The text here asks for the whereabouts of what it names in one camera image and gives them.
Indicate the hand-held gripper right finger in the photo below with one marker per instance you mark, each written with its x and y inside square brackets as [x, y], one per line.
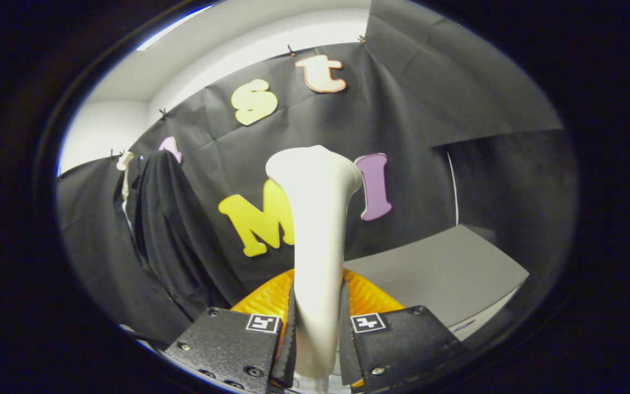
[397, 345]

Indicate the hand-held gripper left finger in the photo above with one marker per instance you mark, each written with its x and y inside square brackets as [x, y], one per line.
[222, 345]

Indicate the black blazer jacket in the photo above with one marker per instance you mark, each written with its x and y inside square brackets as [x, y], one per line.
[173, 235]

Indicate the white garment steamer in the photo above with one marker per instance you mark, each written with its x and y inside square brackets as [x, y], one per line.
[318, 246]

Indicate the white shirt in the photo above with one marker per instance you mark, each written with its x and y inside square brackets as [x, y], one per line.
[125, 191]

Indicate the cream clothes hanger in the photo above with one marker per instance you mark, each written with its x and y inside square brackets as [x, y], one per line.
[124, 161]

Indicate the grey cabinet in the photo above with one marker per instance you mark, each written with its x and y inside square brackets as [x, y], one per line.
[446, 268]

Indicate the black backdrop cloth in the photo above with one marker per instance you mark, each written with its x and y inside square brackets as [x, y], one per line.
[430, 82]

